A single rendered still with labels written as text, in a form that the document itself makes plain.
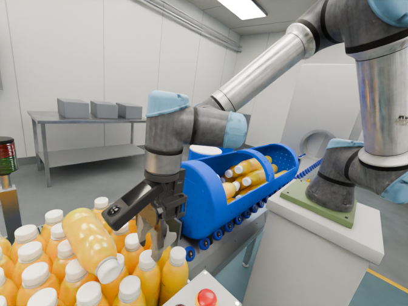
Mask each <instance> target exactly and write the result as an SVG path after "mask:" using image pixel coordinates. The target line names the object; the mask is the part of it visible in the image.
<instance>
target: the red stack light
mask: <svg viewBox="0 0 408 306"><path fill-rule="evenodd" d="M14 155H16V146H15V142H14V141H13V142H12V143H9V144H0V158H6V157H11V156H14Z"/></svg>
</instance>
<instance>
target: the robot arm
mask: <svg viewBox="0 0 408 306"><path fill-rule="evenodd" d="M340 43H344V45H345V54H346V55H347V56H350V57H352V58H354V59H355V63H356V74H357V80H358V92H359V103H360V110H361V121H362V133H363V139H364V142H361V141H353V140H343V139H338V138H334V139H331V140H330V141H329V143H328V145H327V147H326V149H325V153H324V156H323V159H322V161H321V165H320V167H319V171H318V173H317V176H316V177H315V178H314V179H313V180H312V181H311V183H310V184H309V185H308V186H307V188H306V190H305V195H306V196H307V197H308V198H309V199H310V200H312V201H313V202H315V203H317V204H318V205H321V206H323V207H325V208H328V209H331V210H334V211H339V212H343V213H349V212H351V211H352V209H353V207H354V205H355V186H356V185H358V186H360V187H362V188H364V189H366V190H368V191H370V192H372V193H374V194H376V195H378V196H380V197H381V198H382V199H386V200H388V201H391V202H393V203H397V204H405V203H408V0H319V1H317V2H316V3H315V4H314V5H313V6H311V7H310V8H309V9H308V10H307V11H306V12H305V13H304V14H303V15H302V16H301V17H300V18H298V19H297V20H296V21H295V22H294V23H292V24H291V25H290V26H289V27H288V29H287V31H286V34H285V35H284V36H283V37H282V38H281V39H280V40H278V41H277V42H276V43H274V44H273V45H272V46H271V47H270V48H269V49H267V50H266V51H264V53H263V54H261V55H260V56H258V57H257V58H256V59H255V60H254V61H253V62H251V63H250V64H249V65H247V66H246V67H245V68H244V69H243V70H241V71H240V72H239V73H238V74H237V75H235V76H234V77H233V78H232V79H230V80H229V81H228V82H227V83H226V84H224V85H223V86H222V87H221V88H220V89H218V90H217V91H216V92H214V93H213V94H212V95H211V96H210V97H208V98H207V99H206V100H205V101H204V102H202V103H199V104H197V105H195V106H194V107H193V106H190V105H189V97H188V96H187V95H184V94H179V93H172V92H165V91H160V90H153V91H152V92H150V94H149V96H148V106H147V112H146V134H145V145H144V166H143V167H144V177H145V179H144V180H143V181H141V182H140V183H139V184H137V185H136V186H135V187H133V188H132V189H131V190H130V191H128V192H127V193H126V194H125V195H123V196H122V197H120V198H119V199H118V200H117V201H115V202H114V203H113V204H111V205H110V206H109V207H107V208H106V209H105V210H104V211H102V213H101V216H102V217H103V219H104V220H105V221H106V223H107V224H108V225H109V226H110V227H111V228H112V230H113V231H118V230H119V229H120V228H122V227H123V226H124V225H125V224H127V223H128V221H130V220H131V219H132V218H133V217H135V222H136V226H137V236H138V241H139V244H140V245H141V246H142V247H144V246H145V243H146V235H147V232H148V231H150V230H151V229H153V227H154V230H152V231H151V240H152V246H151V250H152V254H151V257H152V259H153V260H154V261H155V262H158V261H159V260H160V259H161V257H162V254H163V251H164V250H165V249H167V247H168V246H170V245H171V244H172V243H173V242H174V241H175V240H176V238H177V234H176V233H175V232H169V226H168V224H166V221H167V220H168V221H169V220H172V219H174V218H175V217H177V219H179V218H181V217H183V216H185V212H186V204H187V199H188V196H187V195H185V194H184V193H183V187H184V181H185V172H186V169H184V168H181V163H182V155H183V145H184V144H187V145H197V146H209V147H217V148H223V149H225V148H233V149H236V148H239V147H240V146H241V145H242V144H243V142H244V140H245V137H246V134H247V121H246V118H245V117H244V116H243V115H242V114H238V113H236V112H237V111H238V110H239V109H240V108H242V107H243V106H244V105H246V104H247V103H248V102H249V101H250V100H252V99H253V98H254V97H255V96H256V95H258V94H259V93H261V92H262V91H263V90H264V89H265V88H267V87H268V86H269V85H270V84H271V83H273V82H274V81H276V80H277V79H278V78H279V77H280V76H282V75H283V74H284V73H285V72H286V71H288V70H289V69H290V68H292V67H293V66H294V65H295V64H297V63H298V62H299V61H300V60H307V59H309V58H310V57H312V56H313V55H314V54H315V53H317V52H319V51H320V50H322V49H324V48H327V47H330V46H333V45H335V44H340ZM183 203H185V205H184V210H183V212H182V204H183Z"/></svg>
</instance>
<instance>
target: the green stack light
mask: <svg viewBox="0 0 408 306"><path fill-rule="evenodd" d="M18 169H19V166H18V159H17V154H16V155H14V156H11V157H6V158H0V174H8V173H11V172H15V171H17V170H18Z"/></svg>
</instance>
